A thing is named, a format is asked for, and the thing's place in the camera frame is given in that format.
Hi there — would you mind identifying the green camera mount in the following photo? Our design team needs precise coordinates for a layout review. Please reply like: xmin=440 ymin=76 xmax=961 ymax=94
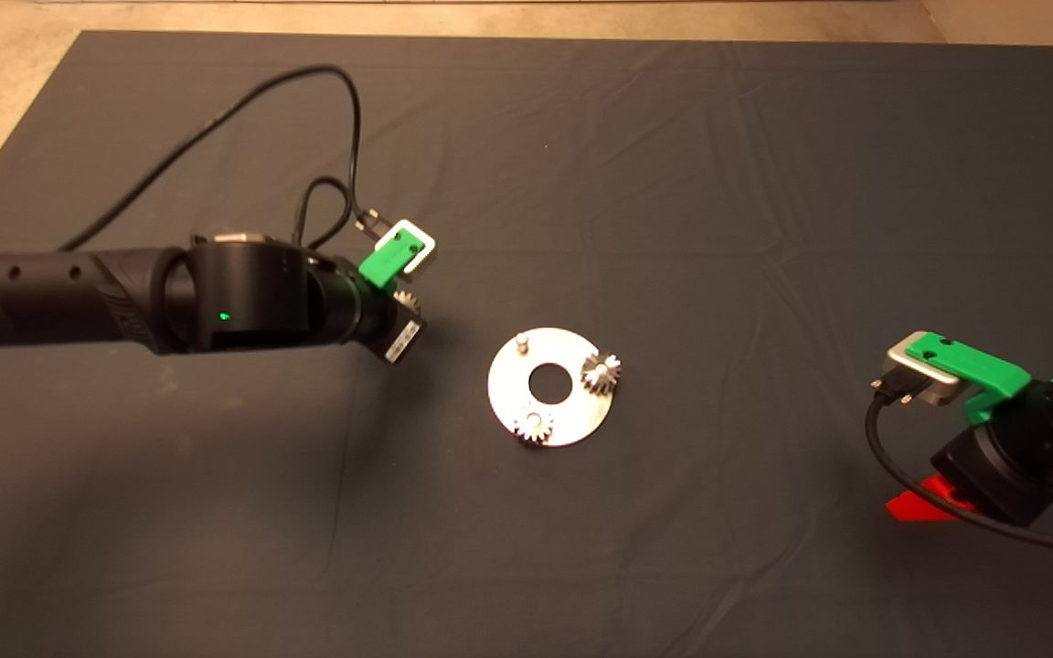
xmin=358 ymin=228 xmax=425 ymax=292
xmin=918 ymin=333 xmax=1033 ymax=426

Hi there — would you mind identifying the dark grey table cloth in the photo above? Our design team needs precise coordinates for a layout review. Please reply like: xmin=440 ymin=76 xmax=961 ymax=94
xmin=0 ymin=32 xmax=1053 ymax=658

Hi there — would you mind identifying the black left camera cable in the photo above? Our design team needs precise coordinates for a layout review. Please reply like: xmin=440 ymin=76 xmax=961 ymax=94
xmin=60 ymin=64 xmax=390 ymax=266

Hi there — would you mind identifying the green right camera mount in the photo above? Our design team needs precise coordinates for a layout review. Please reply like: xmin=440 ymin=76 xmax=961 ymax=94
xmin=918 ymin=333 xmax=1033 ymax=426

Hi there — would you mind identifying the black camera cable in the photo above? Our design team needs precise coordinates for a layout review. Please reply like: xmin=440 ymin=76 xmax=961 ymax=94
xmin=865 ymin=379 xmax=1053 ymax=558
xmin=60 ymin=64 xmax=390 ymax=266

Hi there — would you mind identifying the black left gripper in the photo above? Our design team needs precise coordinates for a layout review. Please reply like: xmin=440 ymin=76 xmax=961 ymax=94
xmin=357 ymin=294 xmax=427 ymax=366

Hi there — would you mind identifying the round metal carrier plate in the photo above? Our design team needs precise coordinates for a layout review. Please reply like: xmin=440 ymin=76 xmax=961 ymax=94
xmin=487 ymin=327 xmax=616 ymax=449

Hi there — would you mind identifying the silver right camera box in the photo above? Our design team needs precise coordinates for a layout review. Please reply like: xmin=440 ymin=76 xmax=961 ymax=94
xmin=883 ymin=331 xmax=962 ymax=408

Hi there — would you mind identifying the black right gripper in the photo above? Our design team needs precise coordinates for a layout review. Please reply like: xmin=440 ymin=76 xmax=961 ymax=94
xmin=886 ymin=416 xmax=1053 ymax=528

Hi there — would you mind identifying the black right camera cable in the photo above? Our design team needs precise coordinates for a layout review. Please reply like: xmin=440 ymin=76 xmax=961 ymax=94
xmin=865 ymin=379 xmax=1053 ymax=558

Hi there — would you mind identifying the green left camera mount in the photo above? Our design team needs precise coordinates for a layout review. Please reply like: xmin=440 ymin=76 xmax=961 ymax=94
xmin=358 ymin=228 xmax=425 ymax=292

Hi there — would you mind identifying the silver left camera box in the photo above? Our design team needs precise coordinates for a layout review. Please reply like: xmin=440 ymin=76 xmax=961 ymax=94
xmin=376 ymin=219 xmax=437 ymax=277

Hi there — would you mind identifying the silver camera box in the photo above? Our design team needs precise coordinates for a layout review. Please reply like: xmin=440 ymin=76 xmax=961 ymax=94
xmin=376 ymin=219 xmax=437 ymax=277
xmin=883 ymin=331 xmax=962 ymax=408

